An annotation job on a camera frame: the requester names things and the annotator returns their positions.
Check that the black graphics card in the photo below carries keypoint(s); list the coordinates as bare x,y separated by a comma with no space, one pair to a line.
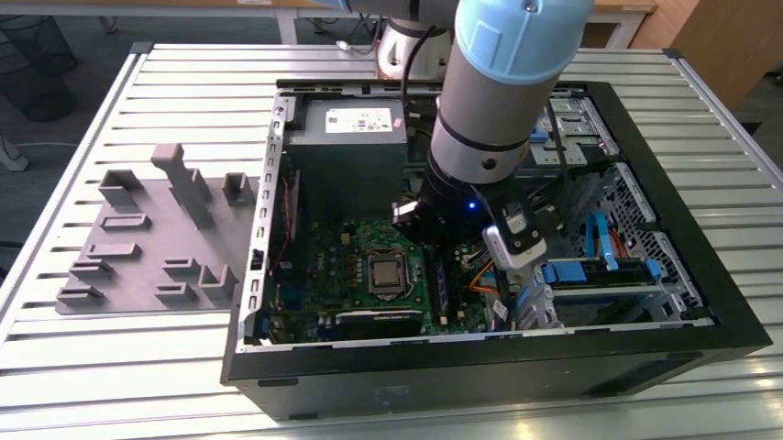
379,325

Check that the white stand foot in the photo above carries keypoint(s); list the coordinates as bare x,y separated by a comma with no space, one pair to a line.
12,158

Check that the black mesh trash bin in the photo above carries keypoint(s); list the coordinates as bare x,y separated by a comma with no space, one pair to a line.
36,82

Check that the grey parts rack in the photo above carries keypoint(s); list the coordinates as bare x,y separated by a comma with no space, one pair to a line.
152,238

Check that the CPU socket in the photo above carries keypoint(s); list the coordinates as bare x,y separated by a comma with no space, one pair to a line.
387,252

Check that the silver CPU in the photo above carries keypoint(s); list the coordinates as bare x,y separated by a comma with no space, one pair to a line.
387,274

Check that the metal optical drive cage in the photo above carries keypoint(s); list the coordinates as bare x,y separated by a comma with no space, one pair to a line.
581,158

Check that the metal disk bay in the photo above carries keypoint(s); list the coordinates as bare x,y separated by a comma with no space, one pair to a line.
611,293

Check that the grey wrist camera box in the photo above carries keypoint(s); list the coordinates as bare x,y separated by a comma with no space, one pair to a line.
517,249

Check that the black open PC case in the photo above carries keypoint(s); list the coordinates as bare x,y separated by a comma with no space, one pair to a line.
490,366

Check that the blue optical drive latch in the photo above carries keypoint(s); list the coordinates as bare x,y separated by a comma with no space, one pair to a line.
541,133

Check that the green motherboard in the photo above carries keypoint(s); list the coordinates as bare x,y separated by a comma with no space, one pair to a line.
334,256

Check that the grey power supply unit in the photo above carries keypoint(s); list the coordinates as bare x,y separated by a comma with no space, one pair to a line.
349,174

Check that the hard disk in blue carrier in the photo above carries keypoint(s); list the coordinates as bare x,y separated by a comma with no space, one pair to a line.
566,272

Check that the wooden cabinet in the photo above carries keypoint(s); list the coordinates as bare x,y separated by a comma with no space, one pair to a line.
722,46

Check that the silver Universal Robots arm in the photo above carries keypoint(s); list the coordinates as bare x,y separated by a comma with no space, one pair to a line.
483,128

